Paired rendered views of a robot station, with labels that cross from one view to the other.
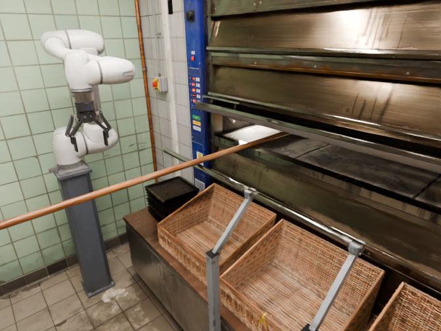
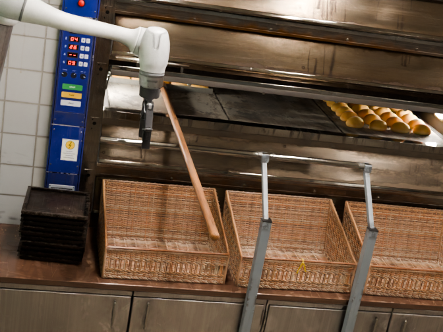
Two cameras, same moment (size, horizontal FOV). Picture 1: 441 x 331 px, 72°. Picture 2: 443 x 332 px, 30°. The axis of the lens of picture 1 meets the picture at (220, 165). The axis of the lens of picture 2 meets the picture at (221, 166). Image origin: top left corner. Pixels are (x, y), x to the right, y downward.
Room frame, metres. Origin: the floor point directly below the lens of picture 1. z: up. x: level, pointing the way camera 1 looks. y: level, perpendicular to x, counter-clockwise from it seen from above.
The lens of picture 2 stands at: (-0.23, 3.03, 2.31)
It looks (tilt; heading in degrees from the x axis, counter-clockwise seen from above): 20 degrees down; 297
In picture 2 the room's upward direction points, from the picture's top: 10 degrees clockwise
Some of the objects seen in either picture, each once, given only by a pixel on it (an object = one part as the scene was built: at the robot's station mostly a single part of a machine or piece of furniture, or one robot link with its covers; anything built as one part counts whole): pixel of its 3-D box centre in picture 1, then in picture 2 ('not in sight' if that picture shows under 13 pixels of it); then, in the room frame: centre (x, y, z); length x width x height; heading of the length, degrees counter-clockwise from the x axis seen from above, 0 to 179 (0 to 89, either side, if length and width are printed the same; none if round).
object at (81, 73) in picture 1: (81, 69); (154, 48); (1.34, 0.58, 1.67); 0.13 x 0.11 x 0.16; 126
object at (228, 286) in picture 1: (296, 286); (286, 240); (1.05, -0.34, 0.72); 0.56 x 0.49 x 0.28; 41
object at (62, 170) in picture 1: (67, 165); not in sight; (1.82, 1.00, 1.03); 0.22 x 0.18 x 0.06; 128
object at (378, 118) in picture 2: not in sight; (372, 110); (1.06, -1.25, 1.21); 0.61 x 0.48 x 0.06; 129
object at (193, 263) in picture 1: (214, 229); (161, 230); (1.51, 0.04, 0.72); 0.56 x 0.49 x 0.28; 41
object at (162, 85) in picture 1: (160, 83); not in sight; (2.36, 0.45, 1.46); 0.10 x 0.07 x 0.10; 39
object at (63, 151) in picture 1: (67, 144); not in sight; (1.84, 0.98, 1.17); 0.18 x 0.16 x 0.22; 125
